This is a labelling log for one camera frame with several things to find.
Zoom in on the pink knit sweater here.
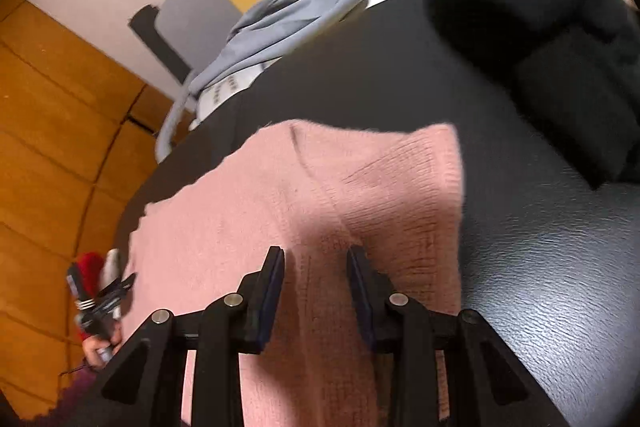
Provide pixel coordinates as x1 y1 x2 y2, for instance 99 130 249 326
122 120 463 426

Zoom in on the person's left hand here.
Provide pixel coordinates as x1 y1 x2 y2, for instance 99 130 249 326
82 321 122 369

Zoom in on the black garment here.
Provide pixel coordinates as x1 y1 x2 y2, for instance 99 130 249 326
428 0 639 188

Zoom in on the red and white cloth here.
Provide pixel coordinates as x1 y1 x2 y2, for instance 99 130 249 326
72 249 122 340

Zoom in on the light blue grey garment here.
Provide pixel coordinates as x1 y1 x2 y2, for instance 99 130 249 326
155 0 367 162

